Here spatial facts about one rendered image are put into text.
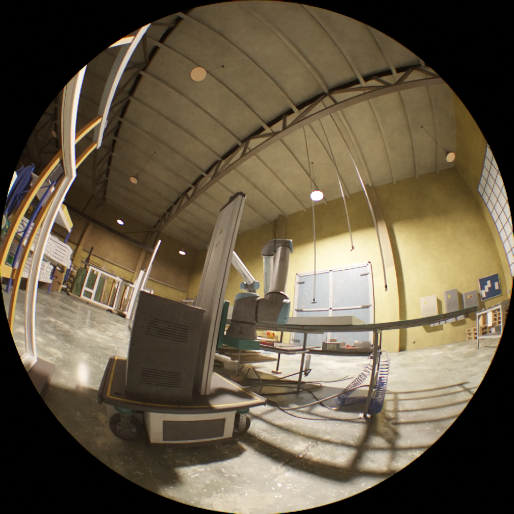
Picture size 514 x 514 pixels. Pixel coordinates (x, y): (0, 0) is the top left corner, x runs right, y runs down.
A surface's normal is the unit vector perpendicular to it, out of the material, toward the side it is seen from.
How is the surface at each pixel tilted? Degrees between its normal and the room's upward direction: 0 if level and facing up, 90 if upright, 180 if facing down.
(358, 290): 90
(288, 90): 180
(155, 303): 90
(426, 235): 90
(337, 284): 90
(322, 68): 180
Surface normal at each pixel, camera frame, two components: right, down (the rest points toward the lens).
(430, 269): -0.66, -0.38
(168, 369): 0.63, -0.23
